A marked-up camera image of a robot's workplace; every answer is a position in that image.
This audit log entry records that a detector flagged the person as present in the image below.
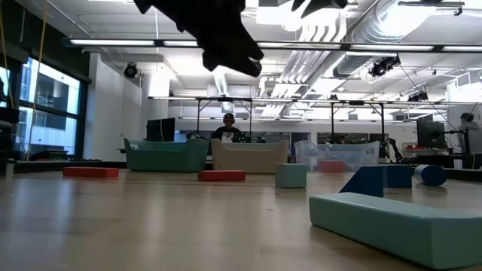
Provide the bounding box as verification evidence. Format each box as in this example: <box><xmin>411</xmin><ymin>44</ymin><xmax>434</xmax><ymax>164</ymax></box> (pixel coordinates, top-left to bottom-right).
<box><xmin>209</xmin><ymin>112</ymin><xmax>243</xmax><ymax>143</ymax></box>

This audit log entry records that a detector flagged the pale plastic bin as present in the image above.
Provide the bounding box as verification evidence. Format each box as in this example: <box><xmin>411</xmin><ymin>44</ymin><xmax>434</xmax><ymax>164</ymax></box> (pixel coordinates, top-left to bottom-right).
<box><xmin>210</xmin><ymin>139</ymin><xmax>290</xmax><ymax>175</ymax></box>

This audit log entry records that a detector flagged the light teal cube block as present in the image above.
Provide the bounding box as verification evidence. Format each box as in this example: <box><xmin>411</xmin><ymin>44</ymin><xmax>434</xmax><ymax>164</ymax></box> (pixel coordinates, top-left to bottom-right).
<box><xmin>275</xmin><ymin>163</ymin><xmax>307</xmax><ymax>190</ymax></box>

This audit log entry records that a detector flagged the light teal long block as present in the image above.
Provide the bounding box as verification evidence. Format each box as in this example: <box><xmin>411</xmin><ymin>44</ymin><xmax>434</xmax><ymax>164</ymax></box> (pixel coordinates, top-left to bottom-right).
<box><xmin>308</xmin><ymin>192</ymin><xmax>482</xmax><ymax>271</ymax></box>

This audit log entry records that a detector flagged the black monitor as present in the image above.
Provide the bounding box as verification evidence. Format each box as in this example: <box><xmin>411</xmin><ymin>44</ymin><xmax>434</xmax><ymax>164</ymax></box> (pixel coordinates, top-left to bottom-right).
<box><xmin>416</xmin><ymin>119</ymin><xmax>447</xmax><ymax>149</ymax></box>
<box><xmin>145</xmin><ymin>117</ymin><xmax>176</xmax><ymax>143</ymax></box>

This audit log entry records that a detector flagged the black metal background frame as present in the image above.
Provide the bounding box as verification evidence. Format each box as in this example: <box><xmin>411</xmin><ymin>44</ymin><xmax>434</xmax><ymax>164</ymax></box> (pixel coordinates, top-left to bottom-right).
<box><xmin>330</xmin><ymin>99</ymin><xmax>386</xmax><ymax>157</ymax></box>
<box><xmin>195</xmin><ymin>96</ymin><xmax>253</xmax><ymax>143</ymax></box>

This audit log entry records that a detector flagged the blue cube block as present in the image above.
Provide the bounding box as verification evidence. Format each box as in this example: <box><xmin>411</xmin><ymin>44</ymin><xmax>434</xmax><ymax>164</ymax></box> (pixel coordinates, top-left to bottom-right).
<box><xmin>383</xmin><ymin>164</ymin><xmax>413</xmax><ymax>190</ymax></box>

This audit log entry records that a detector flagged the black bar with light strips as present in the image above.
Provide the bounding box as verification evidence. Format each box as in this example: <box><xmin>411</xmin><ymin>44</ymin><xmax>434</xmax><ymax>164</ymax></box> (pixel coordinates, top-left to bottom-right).
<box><xmin>62</xmin><ymin>37</ymin><xmax>482</xmax><ymax>53</ymax></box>

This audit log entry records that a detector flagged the clear plastic bin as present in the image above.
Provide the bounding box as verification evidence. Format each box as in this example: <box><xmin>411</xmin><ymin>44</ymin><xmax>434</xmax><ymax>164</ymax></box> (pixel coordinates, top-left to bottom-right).
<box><xmin>294</xmin><ymin>140</ymin><xmax>381</xmax><ymax>174</ymax></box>

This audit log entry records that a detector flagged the black desk with equipment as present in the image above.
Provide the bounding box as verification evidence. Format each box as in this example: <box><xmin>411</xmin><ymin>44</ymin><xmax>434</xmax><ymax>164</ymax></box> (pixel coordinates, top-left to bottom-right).
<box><xmin>401</xmin><ymin>127</ymin><xmax>482</xmax><ymax>169</ymax></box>

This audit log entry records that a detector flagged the large window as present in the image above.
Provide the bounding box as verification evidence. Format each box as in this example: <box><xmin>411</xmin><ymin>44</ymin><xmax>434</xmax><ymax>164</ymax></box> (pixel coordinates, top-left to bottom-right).
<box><xmin>0</xmin><ymin>56</ymin><xmax>91</xmax><ymax>159</ymax></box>

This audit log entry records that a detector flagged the red rectangular block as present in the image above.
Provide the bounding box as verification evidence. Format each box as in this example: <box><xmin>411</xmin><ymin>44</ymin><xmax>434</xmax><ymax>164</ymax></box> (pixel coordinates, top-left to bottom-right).
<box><xmin>318</xmin><ymin>160</ymin><xmax>346</xmax><ymax>175</ymax></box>

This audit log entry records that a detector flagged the black aluminium rig frame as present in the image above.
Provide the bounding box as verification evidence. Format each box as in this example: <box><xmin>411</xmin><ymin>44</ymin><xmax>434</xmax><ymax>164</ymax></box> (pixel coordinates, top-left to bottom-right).
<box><xmin>13</xmin><ymin>160</ymin><xmax>482</xmax><ymax>182</ymax></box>

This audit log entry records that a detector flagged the yellow hanging cord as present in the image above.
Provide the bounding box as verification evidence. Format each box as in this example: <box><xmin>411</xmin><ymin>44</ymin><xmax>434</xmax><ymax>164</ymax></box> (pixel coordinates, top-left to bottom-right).
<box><xmin>25</xmin><ymin>0</ymin><xmax>49</xmax><ymax>162</ymax></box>

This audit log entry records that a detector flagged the red long block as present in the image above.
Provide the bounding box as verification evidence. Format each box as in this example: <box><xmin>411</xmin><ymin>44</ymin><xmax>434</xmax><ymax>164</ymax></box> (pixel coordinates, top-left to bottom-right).
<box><xmin>63</xmin><ymin>166</ymin><xmax>121</xmax><ymax>179</ymax></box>
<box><xmin>197</xmin><ymin>169</ymin><xmax>247</xmax><ymax>183</ymax></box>

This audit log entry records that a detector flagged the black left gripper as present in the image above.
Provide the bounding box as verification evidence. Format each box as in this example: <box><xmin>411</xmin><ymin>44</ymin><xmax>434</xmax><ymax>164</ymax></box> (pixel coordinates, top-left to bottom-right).
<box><xmin>133</xmin><ymin>0</ymin><xmax>264</xmax><ymax>76</ymax></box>

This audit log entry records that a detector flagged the green plastic bin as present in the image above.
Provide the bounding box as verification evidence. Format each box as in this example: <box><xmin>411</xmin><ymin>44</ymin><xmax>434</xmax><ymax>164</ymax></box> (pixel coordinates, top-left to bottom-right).
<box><xmin>124</xmin><ymin>138</ymin><xmax>211</xmax><ymax>173</ymax></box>

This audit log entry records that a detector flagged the silver ventilation duct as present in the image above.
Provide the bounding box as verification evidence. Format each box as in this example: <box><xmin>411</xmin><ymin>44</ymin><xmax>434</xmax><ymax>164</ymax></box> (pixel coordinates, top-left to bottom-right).
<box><xmin>333</xmin><ymin>0</ymin><xmax>438</xmax><ymax>78</ymax></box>

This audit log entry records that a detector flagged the blue cylinder block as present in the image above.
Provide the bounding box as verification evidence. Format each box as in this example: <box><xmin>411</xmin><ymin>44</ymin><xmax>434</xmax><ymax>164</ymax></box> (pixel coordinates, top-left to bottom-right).
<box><xmin>413</xmin><ymin>163</ymin><xmax>448</xmax><ymax>187</ymax></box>

